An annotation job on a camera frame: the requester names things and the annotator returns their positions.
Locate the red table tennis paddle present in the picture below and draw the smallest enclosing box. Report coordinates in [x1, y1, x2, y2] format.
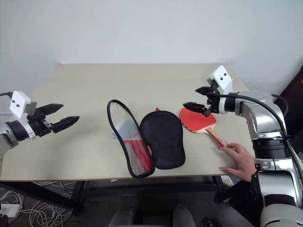
[178, 106, 230, 149]

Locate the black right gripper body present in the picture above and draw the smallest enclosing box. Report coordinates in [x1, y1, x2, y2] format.
[205, 79, 222, 118]

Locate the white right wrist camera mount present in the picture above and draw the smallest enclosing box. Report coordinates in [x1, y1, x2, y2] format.
[207, 65, 234, 115]

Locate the person's right hand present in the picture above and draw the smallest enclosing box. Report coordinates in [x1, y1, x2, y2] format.
[218, 143, 258, 183]

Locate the white power adapter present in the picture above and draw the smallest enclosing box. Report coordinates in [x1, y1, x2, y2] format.
[0, 204, 21, 218]

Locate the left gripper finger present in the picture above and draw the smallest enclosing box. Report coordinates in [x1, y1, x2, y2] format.
[37, 103, 64, 117]
[51, 115, 80, 134]

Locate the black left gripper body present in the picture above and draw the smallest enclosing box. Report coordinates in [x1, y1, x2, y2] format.
[26, 107, 53, 138]

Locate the white power strip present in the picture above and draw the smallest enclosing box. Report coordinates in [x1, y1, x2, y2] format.
[222, 176, 234, 188]

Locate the black red paddle case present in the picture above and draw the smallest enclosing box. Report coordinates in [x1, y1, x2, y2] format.
[106, 99, 187, 179]

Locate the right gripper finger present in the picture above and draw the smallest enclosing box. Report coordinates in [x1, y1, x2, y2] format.
[182, 101, 208, 115]
[195, 86, 212, 96]

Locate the dark grey rounded shape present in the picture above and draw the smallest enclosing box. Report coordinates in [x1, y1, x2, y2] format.
[172, 204, 197, 227]

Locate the white floor cable tangle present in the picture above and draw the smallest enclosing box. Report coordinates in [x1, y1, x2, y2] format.
[0, 188, 73, 227]
[32, 180, 78, 197]

